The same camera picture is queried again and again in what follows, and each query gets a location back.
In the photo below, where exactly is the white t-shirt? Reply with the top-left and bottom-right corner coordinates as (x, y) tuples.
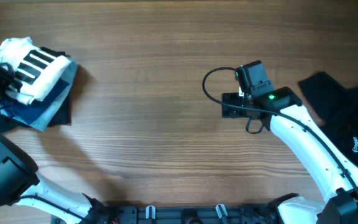
(0, 37), (67, 105)

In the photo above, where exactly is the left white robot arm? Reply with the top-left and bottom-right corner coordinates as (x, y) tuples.
(0, 133), (109, 223)

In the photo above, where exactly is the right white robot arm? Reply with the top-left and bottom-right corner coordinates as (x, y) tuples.
(221, 87), (358, 223)

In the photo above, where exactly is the blue folded garment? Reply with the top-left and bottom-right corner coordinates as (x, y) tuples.
(0, 63), (68, 124)

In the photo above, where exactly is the grey folded garment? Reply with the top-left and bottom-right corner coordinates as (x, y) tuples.
(0, 57), (78, 133)

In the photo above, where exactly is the black folded garment left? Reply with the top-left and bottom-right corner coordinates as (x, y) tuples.
(0, 60), (78, 133)

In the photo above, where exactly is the black garment with logo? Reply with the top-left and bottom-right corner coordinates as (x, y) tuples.
(298, 72), (358, 167)

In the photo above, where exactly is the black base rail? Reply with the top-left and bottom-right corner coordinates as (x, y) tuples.
(99, 203), (283, 224)

